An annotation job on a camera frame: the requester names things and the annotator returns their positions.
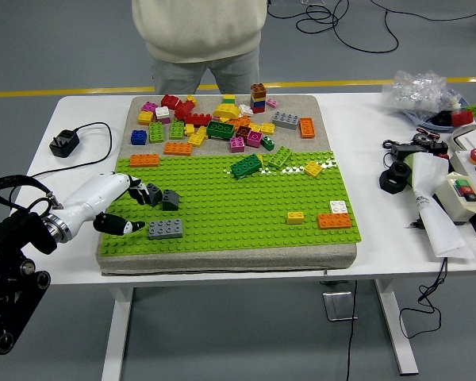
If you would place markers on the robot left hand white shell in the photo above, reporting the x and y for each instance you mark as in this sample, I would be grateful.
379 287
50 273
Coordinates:
95 194

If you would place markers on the dark grey sloped brick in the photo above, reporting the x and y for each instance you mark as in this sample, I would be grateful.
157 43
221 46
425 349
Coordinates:
170 200
155 194

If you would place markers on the light grey long brick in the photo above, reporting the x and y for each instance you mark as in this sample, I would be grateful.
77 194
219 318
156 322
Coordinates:
286 120
166 229

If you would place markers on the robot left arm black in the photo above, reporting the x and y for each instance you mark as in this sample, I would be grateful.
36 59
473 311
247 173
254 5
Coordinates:
16 234

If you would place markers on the orange long brick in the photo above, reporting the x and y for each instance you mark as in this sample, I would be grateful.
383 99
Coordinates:
144 160
307 128
177 148
334 221

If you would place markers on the blue square brick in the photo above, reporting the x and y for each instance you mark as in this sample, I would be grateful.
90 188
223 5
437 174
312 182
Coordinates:
138 137

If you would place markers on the lime green long brick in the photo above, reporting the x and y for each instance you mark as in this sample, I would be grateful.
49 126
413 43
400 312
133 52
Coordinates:
176 129
280 157
156 133

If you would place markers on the yellow square brick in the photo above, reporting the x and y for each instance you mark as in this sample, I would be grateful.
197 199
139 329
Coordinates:
267 128
313 168
145 118

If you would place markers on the white and pink brick stack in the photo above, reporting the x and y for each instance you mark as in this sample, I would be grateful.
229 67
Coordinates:
162 114

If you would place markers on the small yellow brick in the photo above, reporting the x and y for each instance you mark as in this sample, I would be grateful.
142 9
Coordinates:
255 127
295 218
191 99
189 129

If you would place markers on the yellow long brick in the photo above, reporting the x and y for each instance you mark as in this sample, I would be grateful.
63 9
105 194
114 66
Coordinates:
197 139

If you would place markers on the red sloped brick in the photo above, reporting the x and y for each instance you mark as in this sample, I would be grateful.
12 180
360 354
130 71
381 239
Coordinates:
170 101

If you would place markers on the red long brick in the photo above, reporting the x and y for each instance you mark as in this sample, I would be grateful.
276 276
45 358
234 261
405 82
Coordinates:
198 120

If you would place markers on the green studded baseplate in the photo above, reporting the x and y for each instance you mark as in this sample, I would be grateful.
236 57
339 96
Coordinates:
230 214

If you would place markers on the dark green long brick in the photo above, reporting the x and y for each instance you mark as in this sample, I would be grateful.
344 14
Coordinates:
246 166
220 130

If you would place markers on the yellow arch brick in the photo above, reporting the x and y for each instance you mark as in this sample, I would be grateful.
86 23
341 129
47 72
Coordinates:
226 111

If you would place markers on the dark red square brick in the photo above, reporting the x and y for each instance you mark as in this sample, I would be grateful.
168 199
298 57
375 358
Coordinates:
243 132

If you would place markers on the lime and yellow brick stack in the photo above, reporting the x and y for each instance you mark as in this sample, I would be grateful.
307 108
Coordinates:
229 99

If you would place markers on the magenta square brick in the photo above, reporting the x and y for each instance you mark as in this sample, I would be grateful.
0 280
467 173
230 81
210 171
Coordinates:
254 139

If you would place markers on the white square brick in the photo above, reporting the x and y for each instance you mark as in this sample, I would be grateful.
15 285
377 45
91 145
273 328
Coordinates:
338 206

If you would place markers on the small lime green brick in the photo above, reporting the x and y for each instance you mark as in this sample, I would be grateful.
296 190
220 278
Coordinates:
474 110

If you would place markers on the black power plug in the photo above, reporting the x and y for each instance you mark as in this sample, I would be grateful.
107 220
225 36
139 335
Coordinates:
64 145

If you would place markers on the white table leg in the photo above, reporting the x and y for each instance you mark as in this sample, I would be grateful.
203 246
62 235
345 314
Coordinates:
396 333
117 337

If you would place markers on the brown orange blue red tower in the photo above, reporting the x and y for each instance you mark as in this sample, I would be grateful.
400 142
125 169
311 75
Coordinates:
258 98

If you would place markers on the person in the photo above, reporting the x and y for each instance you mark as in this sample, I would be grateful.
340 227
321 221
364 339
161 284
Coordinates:
198 28

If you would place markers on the grey-brown mat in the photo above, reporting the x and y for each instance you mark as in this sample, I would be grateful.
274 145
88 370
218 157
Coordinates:
321 131

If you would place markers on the metal floor plate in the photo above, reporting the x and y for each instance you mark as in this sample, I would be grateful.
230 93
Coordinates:
337 305

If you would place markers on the large black nut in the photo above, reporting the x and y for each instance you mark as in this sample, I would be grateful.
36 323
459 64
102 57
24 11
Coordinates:
388 183

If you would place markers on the black power adapter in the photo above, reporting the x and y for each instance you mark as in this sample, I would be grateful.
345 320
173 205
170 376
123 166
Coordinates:
410 149

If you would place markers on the pale blue bowl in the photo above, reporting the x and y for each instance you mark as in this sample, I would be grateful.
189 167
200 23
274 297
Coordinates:
422 121

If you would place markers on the clear plastic bag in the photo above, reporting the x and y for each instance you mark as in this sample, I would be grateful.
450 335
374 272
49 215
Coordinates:
416 93

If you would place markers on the white paper sheet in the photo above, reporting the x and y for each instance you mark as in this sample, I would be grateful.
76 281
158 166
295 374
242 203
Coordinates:
436 222

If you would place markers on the small black part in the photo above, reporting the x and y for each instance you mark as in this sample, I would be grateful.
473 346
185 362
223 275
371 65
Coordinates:
441 118

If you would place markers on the control box with buttons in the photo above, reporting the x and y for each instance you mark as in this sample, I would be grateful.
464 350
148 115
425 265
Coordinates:
466 162

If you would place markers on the white flat device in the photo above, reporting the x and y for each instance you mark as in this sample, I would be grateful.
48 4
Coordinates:
474 139

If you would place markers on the small white switch box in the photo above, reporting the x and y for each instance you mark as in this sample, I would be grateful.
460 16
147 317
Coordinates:
450 198

